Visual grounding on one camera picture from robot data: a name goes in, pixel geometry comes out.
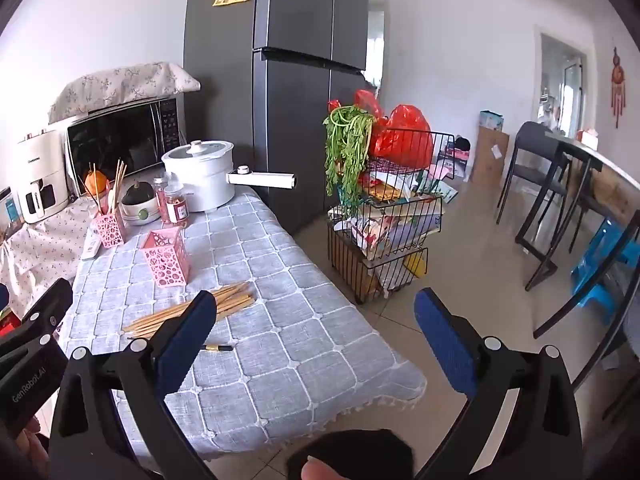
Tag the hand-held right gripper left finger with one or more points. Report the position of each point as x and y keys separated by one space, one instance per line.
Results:
x=185 y=345

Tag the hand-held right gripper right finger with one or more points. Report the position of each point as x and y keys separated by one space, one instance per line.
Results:
x=445 y=345

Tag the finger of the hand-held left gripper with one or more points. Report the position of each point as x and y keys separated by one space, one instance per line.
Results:
x=47 y=305

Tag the bunch of wooden chopsticks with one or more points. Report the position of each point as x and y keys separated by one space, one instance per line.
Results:
x=200 y=307

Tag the pink perforated holder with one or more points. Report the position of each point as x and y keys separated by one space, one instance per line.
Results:
x=112 y=232
x=167 y=260

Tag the person's right hand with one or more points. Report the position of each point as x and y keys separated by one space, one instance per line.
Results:
x=320 y=471

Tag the black chopstick with gold band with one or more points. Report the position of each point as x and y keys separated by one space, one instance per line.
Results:
x=217 y=347

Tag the white flat box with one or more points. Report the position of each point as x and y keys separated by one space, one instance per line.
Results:
x=91 y=247

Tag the jar with blue label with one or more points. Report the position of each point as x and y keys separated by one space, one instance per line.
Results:
x=10 y=210

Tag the grey checked tablecloth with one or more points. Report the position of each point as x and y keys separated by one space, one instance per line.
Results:
x=300 y=320

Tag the thin wooden chopstick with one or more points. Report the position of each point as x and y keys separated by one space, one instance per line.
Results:
x=94 y=185
x=122 y=182
x=118 y=182

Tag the cream air fryer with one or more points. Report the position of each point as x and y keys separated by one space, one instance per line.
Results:
x=42 y=175

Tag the orange fruit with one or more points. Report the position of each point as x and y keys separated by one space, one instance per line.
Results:
x=96 y=181

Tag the short jar with silver lid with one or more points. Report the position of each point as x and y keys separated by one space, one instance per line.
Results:
x=176 y=207

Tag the tall jar of red berries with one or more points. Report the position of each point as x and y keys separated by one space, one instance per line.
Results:
x=160 y=192

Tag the white electric pot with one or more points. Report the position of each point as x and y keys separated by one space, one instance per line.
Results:
x=205 y=177

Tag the blue plastic stool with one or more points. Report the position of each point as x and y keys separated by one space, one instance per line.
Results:
x=602 y=265

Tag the black microwave oven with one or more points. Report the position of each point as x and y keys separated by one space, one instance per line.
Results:
x=120 y=140

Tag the cardboard box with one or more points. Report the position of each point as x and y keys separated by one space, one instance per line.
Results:
x=490 y=160

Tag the green leafy vegetables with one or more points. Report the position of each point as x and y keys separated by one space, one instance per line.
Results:
x=345 y=150

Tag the red plastic bag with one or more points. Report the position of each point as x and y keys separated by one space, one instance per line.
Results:
x=367 y=102
x=402 y=130

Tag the blue printed box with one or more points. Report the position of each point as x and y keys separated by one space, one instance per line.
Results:
x=491 y=120

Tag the floral cloth cover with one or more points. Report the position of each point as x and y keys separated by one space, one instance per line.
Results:
x=120 y=85

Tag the wooden table with black legs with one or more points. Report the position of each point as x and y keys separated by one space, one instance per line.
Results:
x=610 y=180

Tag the red tissue box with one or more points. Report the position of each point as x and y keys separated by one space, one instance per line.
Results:
x=587 y=136

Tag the grey refrigerator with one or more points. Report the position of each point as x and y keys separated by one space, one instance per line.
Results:
x=300 y=110

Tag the red hanging wall ornament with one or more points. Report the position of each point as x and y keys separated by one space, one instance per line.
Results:
x=619 y=85

